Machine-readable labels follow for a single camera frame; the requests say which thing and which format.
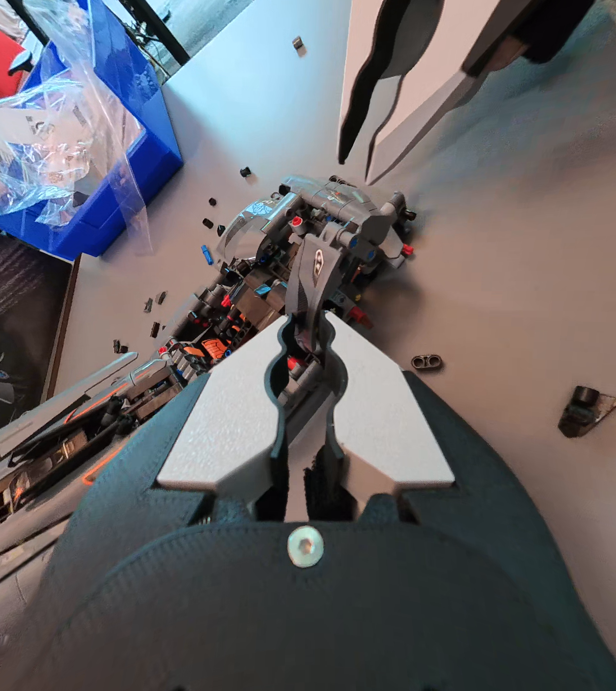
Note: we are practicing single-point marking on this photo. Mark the grey lego car model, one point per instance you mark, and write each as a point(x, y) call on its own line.
point(329, 216)

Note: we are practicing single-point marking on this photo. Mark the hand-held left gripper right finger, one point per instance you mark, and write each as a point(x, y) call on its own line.
point(394, 432)

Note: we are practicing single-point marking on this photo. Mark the clear plastic bag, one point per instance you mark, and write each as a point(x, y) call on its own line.
point(43, 135)

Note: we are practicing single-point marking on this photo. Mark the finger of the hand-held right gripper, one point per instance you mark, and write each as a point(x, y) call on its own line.
point(359, 54)
point(448, 54)

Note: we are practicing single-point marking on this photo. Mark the black lego panel piece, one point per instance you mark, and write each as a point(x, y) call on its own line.
point(588, 410)

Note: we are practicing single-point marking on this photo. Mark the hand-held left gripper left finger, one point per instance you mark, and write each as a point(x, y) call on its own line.
point(221, 421)

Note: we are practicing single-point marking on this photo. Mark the black metal frame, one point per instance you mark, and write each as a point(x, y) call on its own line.
point(170, 46)

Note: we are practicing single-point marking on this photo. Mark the blue lego pin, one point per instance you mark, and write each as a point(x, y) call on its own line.
point(206, 253)

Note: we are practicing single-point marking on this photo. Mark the blue plastic bin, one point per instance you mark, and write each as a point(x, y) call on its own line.
point(157, 151)

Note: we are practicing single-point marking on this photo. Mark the dark lego set box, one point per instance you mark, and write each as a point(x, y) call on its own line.
point(6, 302)

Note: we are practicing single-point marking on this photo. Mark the black short lego beam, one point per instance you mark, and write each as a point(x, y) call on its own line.
point(428, 363)

